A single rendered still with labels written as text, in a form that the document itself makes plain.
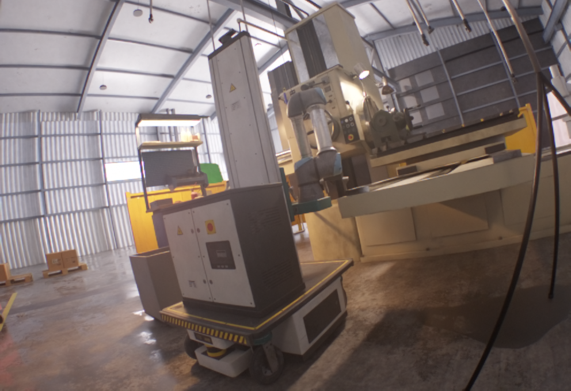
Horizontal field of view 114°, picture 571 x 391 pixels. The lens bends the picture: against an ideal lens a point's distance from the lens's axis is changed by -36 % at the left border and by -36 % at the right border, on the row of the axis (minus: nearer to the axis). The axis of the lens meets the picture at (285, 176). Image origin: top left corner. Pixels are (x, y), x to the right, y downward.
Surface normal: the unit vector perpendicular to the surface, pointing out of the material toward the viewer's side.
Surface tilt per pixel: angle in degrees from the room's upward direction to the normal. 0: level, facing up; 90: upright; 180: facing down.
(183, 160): 90
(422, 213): 90
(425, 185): 90
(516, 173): 90
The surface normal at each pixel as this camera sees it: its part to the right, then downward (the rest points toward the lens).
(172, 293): 0.74, -0.21
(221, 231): -0.57, 0.07
